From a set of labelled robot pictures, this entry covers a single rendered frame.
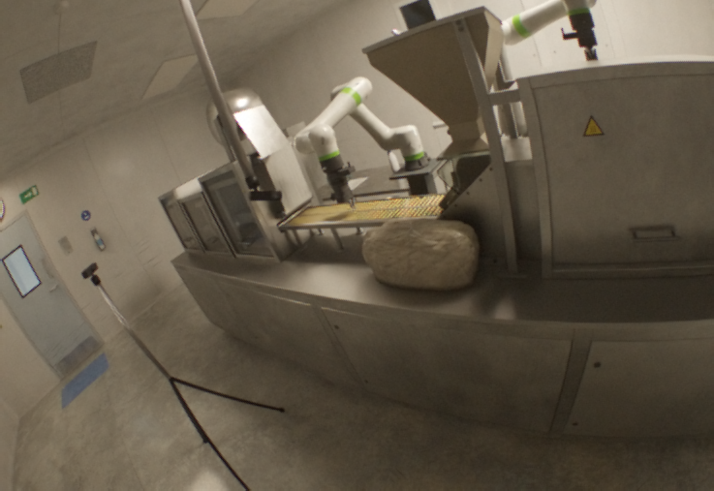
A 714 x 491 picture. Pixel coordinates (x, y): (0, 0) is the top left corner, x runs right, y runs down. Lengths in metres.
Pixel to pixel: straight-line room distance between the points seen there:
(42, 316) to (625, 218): 5.28
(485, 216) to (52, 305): 4.84
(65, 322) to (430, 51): 4.87
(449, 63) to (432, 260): 0.53
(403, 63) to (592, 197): 0.59
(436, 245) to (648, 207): 0.60
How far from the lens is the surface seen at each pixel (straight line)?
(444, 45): 0.80
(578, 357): 0.91
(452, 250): 0.84
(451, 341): 0.94
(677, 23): 3.62
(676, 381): 1.08
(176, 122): 5.23
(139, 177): 4.87
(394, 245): 0.90
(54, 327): 4.93
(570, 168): 0.79
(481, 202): 0.92
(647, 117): 0.79
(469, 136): 0.91
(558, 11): 1.38
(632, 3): 3.46
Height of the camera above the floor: 1.38
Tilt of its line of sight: 21 degrees down
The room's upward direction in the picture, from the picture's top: 21 degrees counter-clockwise
